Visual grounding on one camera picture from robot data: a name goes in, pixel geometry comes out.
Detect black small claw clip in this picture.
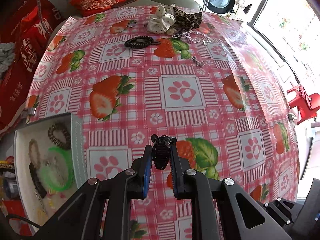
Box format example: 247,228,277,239
151,134,177,170

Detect green translucent bangle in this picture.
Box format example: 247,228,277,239
39,147,74,192

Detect black beaded hair barrette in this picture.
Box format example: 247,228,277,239
29,162,47,199

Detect brown spiral hair tie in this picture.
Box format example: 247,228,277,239
47,122,72,151

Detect silver metal hair clip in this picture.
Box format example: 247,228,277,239
35,190,48,215

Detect brown braided rope bracelet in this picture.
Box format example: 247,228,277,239
28,138,42,170

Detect white jewelry tray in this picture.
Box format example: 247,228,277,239
14,113,88,225

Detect small silver charm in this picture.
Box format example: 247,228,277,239
191,56,204,67

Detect pink strawberry tablecloth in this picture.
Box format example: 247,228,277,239
24,3,301,240

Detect metal tablecloth clip right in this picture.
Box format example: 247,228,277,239
287,113,297,121

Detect metal tablecloth clip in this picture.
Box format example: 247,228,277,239
20,107,36,119
287,113,297,121

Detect red plastic chair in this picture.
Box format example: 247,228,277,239
286,84,320,125

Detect red round snack tray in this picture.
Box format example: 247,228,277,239
0,155,33,237

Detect metal tablecloth clip left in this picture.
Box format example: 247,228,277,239
20,107,36,119

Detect leopard print scrunchie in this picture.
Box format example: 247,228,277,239
174,7,203,31

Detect cream dotted scrunchie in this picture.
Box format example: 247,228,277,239
147,4,176,34

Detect grey crumpled cloth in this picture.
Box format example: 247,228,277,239
0,42,15,76

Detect red printed bed cover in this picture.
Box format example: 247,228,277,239
1,0,62,135

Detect silver chain necklace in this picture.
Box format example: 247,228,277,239
172,29,213,46

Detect black spiral hair tie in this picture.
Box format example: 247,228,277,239
124,35,161,49

